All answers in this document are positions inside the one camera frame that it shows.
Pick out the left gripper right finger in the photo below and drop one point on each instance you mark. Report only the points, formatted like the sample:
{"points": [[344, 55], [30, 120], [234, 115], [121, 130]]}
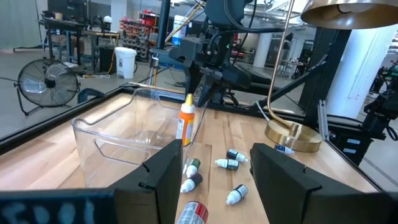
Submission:
{"points": [[280, 186]]}

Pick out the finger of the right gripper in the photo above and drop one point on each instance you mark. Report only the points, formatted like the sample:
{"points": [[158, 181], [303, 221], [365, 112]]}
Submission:
{"points": [[206, 93], [224, 96]]}

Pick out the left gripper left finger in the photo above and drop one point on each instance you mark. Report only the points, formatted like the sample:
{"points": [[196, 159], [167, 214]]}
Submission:
{"points": [[158, 186]]}

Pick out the small maroon dropper bottle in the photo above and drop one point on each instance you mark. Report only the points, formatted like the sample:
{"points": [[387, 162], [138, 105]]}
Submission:
{"points": [[194, 180]]}

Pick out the large orange food coloring bottle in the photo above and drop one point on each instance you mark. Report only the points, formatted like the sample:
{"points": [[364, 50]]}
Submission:
{"points": [[186, 124]]}

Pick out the small blue dropper bottle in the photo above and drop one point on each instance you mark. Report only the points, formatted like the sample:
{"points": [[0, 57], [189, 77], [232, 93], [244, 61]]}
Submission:
{"points": [[281, 149]]}

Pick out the small dark green dropper bottle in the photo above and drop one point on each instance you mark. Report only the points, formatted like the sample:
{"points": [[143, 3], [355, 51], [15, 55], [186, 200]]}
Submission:
{"points": [[231, 164], [239, 191]]}

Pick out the large red food coloring bottle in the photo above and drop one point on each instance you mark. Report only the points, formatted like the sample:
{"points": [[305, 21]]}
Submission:
{"points": [[194, 213]]}

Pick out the white round small bottle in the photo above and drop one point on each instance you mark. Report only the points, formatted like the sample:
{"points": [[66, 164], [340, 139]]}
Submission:
{"points": [[233, 154]]}

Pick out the clear plastic bin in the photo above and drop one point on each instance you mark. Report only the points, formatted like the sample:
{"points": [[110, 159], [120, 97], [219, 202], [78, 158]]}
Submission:
{"points": [[124, 133]]}

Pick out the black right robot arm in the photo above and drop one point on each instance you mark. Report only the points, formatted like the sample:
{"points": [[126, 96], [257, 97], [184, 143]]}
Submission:
{"points": [[224, 14]]}

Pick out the brass desk lamp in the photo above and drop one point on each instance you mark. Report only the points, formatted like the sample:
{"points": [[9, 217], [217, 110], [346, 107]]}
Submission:
{"points": [[293, 137]]}

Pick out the white and blue container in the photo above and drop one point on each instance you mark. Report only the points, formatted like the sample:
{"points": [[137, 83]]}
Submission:
{"points": [[178, 31]]}

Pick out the black vertical pole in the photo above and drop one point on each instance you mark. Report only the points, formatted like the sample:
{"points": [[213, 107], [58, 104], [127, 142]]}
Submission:
{"points": [[163, 21]]}

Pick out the black labelled control box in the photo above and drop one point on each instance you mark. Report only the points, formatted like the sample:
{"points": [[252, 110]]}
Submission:
{"points": [[354, 146]]}

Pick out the white trash bin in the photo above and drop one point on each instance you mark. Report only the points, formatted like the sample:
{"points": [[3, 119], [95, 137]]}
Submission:
{"points": [[125, 62]]}

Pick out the red parts bin shelf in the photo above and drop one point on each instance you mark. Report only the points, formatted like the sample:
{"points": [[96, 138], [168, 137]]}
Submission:
{"points": [[136, 34]]}

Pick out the black floor box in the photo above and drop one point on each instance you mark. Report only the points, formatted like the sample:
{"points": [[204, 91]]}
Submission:
{"points": [[107, 59]]}

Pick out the white round column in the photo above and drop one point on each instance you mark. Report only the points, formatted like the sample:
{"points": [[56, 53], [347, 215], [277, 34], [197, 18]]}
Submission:
{"points": [[357, 71]]}

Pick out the black neighbouring robot rig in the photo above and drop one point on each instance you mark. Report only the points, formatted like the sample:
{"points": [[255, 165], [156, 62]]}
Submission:
{"points": [[382, 105]]}

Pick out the black workbench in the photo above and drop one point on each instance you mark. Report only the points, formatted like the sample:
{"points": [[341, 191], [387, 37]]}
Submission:
{"points": [[77, 29]]}

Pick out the black floor fan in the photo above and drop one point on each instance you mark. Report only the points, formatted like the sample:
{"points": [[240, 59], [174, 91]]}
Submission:
{"points": [[48, 82]]}

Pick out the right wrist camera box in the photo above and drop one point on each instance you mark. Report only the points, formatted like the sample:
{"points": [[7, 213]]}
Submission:
{"points": [[186, 48]]}

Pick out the silver aluminium bracket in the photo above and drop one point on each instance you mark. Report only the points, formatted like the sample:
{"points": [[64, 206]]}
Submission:
{"points": [[323, 121]]}

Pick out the black frame clamp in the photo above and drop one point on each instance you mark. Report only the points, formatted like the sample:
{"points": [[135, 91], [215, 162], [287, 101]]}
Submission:
{"points": [[88, 93]]}

